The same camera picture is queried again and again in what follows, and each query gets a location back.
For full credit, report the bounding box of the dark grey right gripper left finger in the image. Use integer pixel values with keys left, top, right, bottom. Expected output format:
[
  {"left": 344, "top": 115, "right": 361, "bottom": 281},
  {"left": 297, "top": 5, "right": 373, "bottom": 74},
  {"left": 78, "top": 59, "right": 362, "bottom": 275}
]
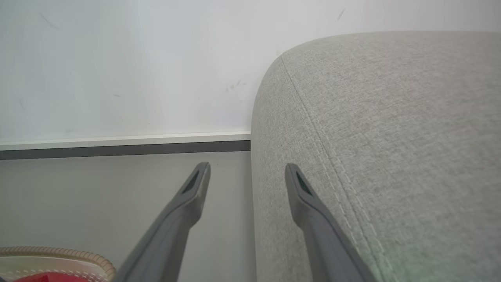
[{"left": 114, "top": 162, "right": 211, "bottom": 282}]

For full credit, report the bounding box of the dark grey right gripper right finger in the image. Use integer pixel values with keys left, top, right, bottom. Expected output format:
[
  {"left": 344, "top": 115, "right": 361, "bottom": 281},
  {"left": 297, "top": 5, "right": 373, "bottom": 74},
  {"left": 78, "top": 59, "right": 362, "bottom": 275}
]
[{"left": 285, "top": 163, "right": 377, "bottom": 282}]

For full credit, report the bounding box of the woven beige laundry basket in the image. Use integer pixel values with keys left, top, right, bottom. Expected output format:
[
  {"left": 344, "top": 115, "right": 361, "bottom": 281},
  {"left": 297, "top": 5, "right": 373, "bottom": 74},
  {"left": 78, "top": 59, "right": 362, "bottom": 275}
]
[{"left": 0, "top": 246, "right": 117, "bottom": 282}]

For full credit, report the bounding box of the red clothing item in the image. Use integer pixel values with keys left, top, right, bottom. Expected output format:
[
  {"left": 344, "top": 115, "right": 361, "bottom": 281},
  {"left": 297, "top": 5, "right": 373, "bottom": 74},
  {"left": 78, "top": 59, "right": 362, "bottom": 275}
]
[{"left": 14, "top": 273, "right": 75, "bottom": 282}]

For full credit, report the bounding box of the white and grey baseboard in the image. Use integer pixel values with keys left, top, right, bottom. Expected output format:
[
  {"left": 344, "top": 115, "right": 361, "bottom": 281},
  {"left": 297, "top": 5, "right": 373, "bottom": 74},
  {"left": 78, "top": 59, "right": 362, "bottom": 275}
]
[{"left": 0, "top": 132, "right": 251, "bottom": 160}]

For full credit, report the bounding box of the light grey fabric sofa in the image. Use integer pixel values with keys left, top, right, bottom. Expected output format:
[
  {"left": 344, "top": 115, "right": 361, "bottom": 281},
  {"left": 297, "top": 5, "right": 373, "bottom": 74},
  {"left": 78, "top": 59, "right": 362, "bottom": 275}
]
[{"left": 250, "top": 31, "right": 501, "bottom": 282}]

